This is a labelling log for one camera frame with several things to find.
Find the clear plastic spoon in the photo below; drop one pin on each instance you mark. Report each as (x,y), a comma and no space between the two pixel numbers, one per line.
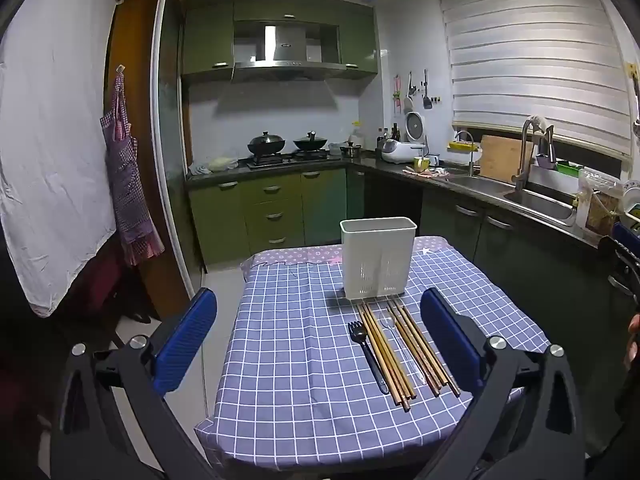
(404,350)

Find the checkered purple apron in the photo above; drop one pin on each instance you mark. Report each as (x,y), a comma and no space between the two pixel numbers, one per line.
(125,185)

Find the small steel pot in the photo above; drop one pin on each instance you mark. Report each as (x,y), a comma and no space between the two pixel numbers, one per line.
(351,151)

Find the white plastic jug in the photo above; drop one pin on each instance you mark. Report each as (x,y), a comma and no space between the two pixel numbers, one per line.
(356,136)

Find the blue checked tablecloth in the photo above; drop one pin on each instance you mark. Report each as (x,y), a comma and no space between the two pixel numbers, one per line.
(280,360)

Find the green base cabinet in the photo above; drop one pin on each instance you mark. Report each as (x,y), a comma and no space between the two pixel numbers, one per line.
(270,215)

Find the yellowish cloth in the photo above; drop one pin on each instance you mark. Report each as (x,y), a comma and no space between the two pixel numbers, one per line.
(222,163)

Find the steel range hood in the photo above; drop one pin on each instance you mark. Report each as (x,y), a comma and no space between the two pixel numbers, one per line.
(285,45)

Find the tall steel faucet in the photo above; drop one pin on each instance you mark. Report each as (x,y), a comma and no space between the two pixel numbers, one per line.
(522,160)

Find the white rice cooker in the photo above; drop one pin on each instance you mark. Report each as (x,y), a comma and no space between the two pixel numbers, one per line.
(400,151)

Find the yellow-green cup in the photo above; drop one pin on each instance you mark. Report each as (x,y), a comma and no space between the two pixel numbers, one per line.
(421,164)

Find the yellow sponge rack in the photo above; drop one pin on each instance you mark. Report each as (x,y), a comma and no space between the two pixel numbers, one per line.
(462,146)

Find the black plastic fork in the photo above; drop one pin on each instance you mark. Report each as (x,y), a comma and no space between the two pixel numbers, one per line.
(370,360)

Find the white plastic utensil holder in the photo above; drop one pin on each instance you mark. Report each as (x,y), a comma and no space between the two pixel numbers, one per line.
(375,250)

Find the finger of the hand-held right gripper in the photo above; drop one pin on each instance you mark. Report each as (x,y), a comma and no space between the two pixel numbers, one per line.
(622,260)

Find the hanging black spatula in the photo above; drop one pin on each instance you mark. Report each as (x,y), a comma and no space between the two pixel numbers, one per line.
(427,97)

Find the dark brown wooden chopstick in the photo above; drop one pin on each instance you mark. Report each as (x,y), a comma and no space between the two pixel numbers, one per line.
(413,350)
(418,347)
(424,346)
(430,347)

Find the clear plastic bag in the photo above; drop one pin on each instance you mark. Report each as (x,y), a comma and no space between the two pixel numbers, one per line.
(600,200)

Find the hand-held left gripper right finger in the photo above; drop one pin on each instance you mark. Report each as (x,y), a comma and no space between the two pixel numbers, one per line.
(450,340)

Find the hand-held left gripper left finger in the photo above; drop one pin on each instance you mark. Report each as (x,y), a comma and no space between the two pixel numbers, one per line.
(187,340)

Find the glass sliding door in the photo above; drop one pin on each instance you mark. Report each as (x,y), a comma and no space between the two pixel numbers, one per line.
(172,160)

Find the group of dark bottles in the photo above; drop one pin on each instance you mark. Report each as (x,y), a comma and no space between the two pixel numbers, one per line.
(390,135)

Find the green wall cabinet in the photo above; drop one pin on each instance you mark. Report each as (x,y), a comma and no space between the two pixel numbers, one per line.
(210,40)

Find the white window blind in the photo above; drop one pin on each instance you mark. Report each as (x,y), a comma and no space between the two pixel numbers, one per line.
(530,60)

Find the pink patterned cloth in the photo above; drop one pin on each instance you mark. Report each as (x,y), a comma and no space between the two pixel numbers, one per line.
(295,257)

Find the steel kitchen sink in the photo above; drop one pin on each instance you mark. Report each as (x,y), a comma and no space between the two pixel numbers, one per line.
(540,205)

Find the gas stove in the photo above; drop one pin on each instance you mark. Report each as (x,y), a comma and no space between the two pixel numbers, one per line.
(295,157)

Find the white cup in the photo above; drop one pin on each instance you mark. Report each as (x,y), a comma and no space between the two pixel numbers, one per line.
(435,161)

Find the hanging steel ladle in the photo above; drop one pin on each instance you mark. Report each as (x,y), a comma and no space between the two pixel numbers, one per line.
(410,90)

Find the green plastic tray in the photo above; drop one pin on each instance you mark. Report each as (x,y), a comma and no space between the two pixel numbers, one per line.
(570,167)

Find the black wok with lid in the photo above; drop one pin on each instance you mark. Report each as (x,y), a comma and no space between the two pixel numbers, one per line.
(266,144)
(310,142)

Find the small curved faucet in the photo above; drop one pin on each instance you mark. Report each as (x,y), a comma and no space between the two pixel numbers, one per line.
(471,155)

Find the purple plastic container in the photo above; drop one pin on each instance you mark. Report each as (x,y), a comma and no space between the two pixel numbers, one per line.
(545,163)

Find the person's right hand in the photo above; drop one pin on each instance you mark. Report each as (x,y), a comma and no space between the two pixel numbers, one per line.
(634,340)

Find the wooden cutting board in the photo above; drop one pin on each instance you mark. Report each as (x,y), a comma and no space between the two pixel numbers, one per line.
(502,160)

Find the white hanging sheet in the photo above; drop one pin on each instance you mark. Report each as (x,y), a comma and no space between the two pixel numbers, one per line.
(50,160)

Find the pink hanging item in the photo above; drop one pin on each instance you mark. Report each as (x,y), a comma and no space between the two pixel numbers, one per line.
(397,92)

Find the pink dishcloth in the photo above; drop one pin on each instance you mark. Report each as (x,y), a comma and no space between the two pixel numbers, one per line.
(425,173)

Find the grey cloth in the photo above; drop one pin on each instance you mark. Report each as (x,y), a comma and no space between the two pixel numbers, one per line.
(200,169)

